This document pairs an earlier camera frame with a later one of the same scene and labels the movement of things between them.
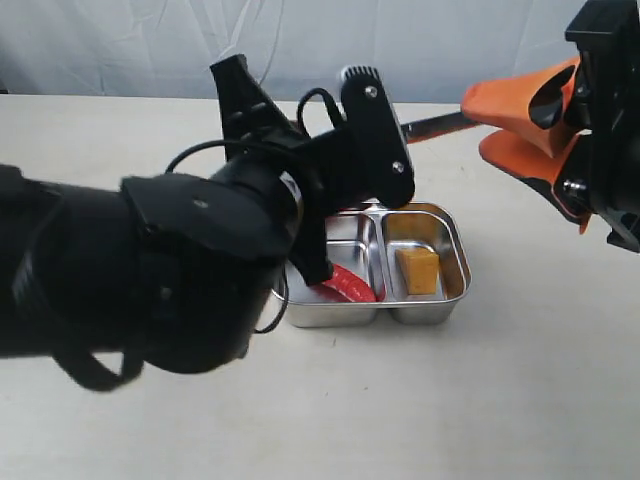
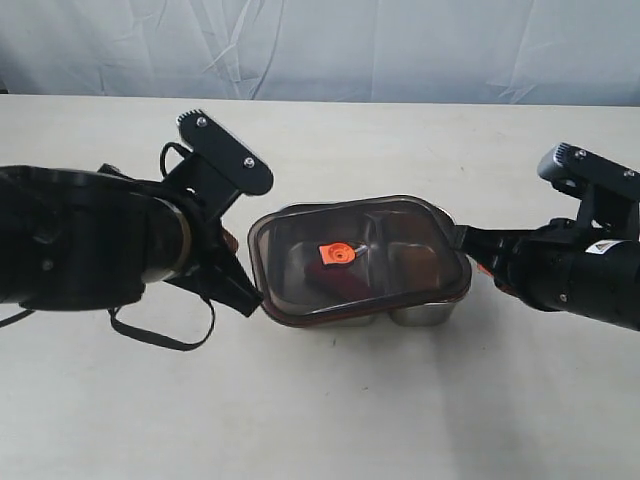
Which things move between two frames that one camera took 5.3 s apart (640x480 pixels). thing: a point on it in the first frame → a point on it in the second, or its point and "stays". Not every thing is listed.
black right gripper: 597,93 → 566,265
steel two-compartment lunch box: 417,253 stays
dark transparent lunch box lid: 435,126 → 352,258
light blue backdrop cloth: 435,51 stays
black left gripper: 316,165 → 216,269
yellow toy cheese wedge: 421,268 stays
